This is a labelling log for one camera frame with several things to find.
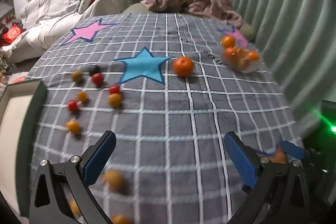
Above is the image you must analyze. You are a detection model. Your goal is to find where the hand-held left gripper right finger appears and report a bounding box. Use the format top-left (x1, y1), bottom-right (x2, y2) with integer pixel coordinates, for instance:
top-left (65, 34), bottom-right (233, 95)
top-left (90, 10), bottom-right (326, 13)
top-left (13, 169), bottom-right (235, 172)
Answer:
top-left (224, 132), bottom-right (311, 224)

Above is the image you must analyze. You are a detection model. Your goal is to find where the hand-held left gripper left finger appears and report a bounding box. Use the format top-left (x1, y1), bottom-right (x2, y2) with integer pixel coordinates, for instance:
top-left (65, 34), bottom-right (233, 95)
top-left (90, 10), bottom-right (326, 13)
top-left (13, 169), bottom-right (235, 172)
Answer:
top-left (29, 131), bottom-right (117, 224)

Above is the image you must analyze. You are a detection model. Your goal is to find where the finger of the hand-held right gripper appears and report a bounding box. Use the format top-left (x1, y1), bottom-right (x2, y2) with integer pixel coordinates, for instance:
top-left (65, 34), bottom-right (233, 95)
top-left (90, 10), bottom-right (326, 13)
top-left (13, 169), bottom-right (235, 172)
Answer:
top-left (280, 139), bottom-right (307, 160)

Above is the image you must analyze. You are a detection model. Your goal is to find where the dark green tray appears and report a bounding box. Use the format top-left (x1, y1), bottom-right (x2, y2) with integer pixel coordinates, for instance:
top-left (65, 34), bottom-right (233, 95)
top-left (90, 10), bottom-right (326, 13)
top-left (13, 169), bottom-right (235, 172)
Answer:
top-left (0, 79), bottom-right (48, 219)

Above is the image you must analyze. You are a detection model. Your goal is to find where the grey checked blanket with stars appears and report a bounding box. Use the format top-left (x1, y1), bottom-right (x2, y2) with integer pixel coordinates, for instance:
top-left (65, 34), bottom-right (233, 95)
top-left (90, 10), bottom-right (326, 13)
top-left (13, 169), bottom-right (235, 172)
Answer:
top-left (16, 13), bottom-right (305, 224)

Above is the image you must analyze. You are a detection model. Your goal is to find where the brownish yellow cherry tomato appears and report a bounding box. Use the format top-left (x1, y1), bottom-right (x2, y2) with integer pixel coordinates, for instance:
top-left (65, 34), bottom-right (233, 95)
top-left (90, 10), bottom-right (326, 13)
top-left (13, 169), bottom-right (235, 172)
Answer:
top-left (72, 70), bottom-right (84, 83)

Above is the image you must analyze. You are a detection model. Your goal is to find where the clear plastic bag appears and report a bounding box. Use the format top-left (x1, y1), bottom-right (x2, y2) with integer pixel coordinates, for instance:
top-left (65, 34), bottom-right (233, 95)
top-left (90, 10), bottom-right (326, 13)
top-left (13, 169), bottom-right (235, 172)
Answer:
top-left (220, 34), bottom-right (261, 73)

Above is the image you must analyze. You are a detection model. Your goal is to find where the white sofa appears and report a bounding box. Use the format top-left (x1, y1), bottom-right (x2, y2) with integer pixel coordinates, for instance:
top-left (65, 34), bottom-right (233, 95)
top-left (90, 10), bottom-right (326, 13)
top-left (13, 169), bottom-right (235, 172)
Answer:
top-left (3, 0), bottom-right (147, 64)

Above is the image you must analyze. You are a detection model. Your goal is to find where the light green curtain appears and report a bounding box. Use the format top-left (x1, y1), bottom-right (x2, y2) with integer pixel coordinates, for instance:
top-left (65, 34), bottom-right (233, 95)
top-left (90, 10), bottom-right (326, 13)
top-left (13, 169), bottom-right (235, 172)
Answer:
top-left (219, 0), bottom-right (336, 140)

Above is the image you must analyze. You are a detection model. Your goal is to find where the red embroidered cushion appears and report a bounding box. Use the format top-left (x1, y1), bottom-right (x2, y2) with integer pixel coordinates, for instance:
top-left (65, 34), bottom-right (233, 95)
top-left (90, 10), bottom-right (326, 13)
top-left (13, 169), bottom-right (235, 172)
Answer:
top-left (0, 23), bottom-right (23, 46)

